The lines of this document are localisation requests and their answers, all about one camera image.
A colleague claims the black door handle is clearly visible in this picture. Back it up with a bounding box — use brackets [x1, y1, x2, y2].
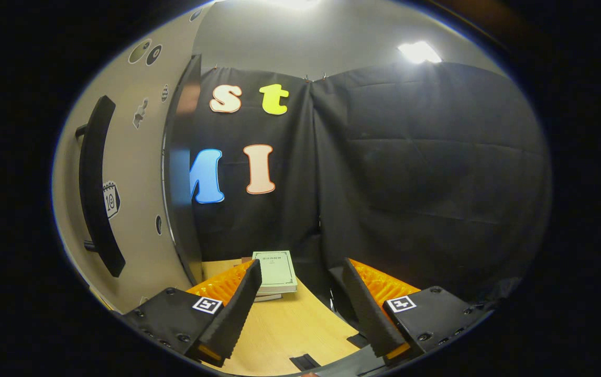
[75, 95, 126, 278]

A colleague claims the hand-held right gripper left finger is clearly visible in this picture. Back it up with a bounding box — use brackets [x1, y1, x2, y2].
[121, 259, 263, 368]

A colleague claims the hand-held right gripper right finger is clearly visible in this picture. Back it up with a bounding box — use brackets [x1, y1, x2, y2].
[342, 258, 495, 359]

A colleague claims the grey cabinet door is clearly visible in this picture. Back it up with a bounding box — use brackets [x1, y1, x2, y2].
[51, 4, 212, 315]

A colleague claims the brown book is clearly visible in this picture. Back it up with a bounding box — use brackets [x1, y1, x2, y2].
[234, 258, 297, 303]

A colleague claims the small ceiling light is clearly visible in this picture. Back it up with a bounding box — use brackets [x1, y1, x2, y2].
[397, 41, 442, 64]

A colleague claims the black backdrop cloth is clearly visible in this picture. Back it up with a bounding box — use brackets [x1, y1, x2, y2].
[190, 62, 552, 315]

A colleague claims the long ceiling light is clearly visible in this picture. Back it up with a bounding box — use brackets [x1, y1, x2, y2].
[269, 0, 322, 10]

